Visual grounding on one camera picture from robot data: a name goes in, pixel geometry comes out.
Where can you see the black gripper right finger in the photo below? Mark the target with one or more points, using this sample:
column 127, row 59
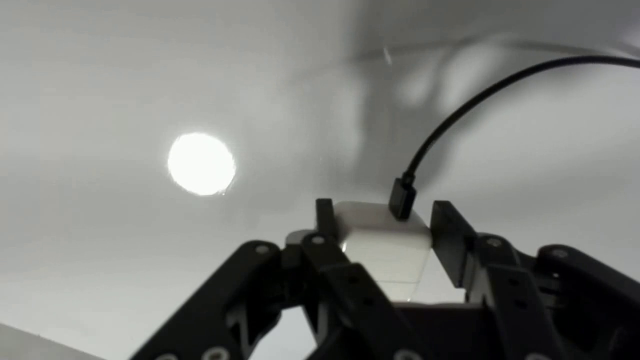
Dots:
column 557, row 305

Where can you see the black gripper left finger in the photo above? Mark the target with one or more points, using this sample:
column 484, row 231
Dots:
column 244, row 298

